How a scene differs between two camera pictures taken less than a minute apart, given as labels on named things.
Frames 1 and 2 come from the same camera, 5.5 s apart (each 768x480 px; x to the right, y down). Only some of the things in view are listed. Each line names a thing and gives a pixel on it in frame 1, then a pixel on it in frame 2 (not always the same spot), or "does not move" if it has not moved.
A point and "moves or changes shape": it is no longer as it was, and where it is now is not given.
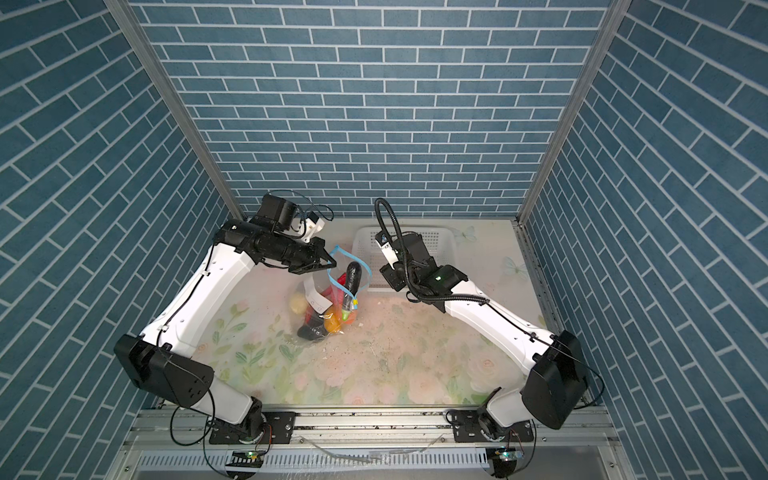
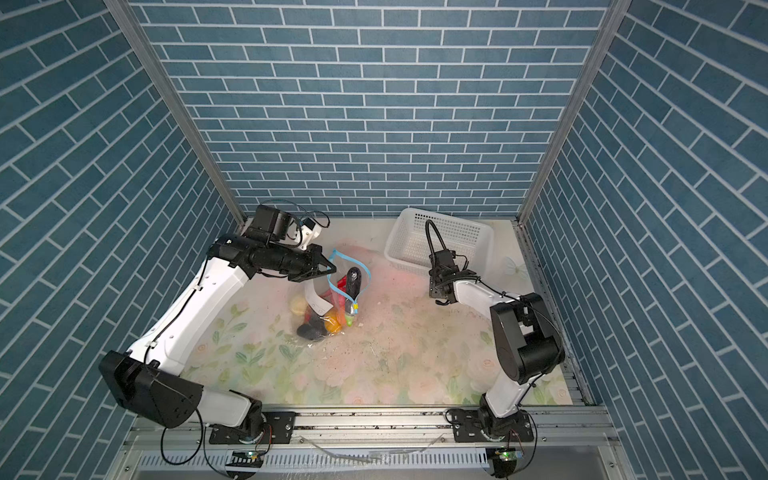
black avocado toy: (312, 330) does not move
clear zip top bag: (328, 301) moves or changes shape
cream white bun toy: (298, 303) does not move
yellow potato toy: (332, 322) does not move
